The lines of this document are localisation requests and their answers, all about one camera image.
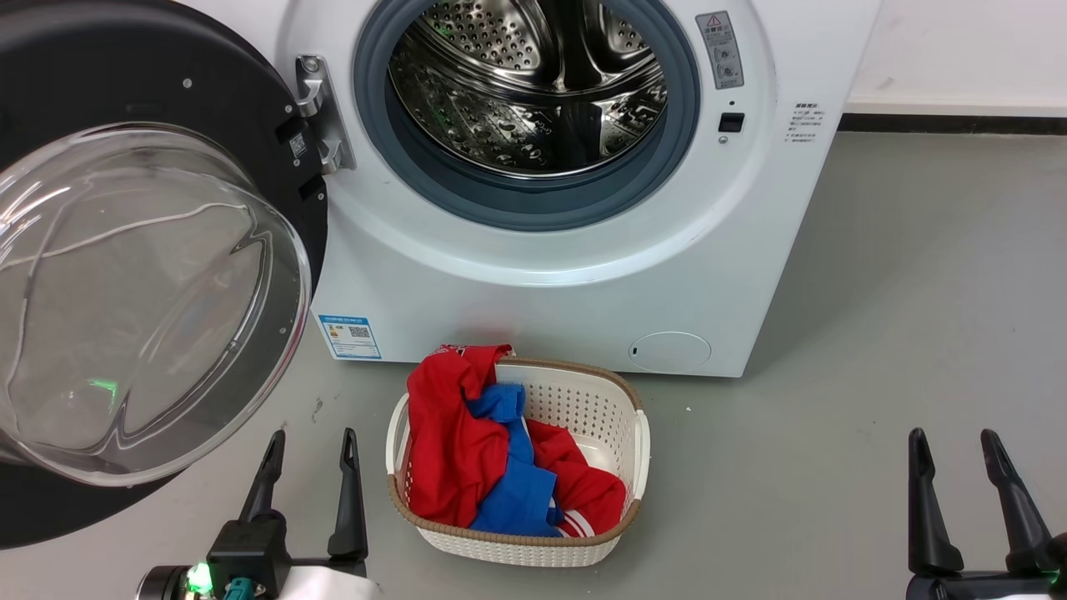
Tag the blue garment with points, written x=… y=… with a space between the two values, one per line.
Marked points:
x=521 y=492

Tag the round white filter cover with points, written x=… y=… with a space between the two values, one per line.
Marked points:
x=670 y=352

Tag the black round glass washer door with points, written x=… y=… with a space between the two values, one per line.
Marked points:
x=167 y=92

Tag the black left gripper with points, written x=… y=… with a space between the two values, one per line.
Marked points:
x=246 y=554

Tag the grey warning sticker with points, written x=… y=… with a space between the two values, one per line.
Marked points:
x=721 y=50

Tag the red garment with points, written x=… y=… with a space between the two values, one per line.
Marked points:
x=450 y=450

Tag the white plastic laundry basket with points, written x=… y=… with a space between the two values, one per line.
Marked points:
x=596 y=408

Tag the white front-load washing machine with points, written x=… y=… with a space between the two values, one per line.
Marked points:
x=542 y=300

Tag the black door latch socket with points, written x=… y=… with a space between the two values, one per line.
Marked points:
x=731 y=122

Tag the blue energy label sticker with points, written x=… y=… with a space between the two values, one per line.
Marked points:
x=350 y=337

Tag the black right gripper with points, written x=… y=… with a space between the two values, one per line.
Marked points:
x=1000 y=583

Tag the silver metal door hinge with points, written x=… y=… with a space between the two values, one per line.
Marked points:
x=321 y=112

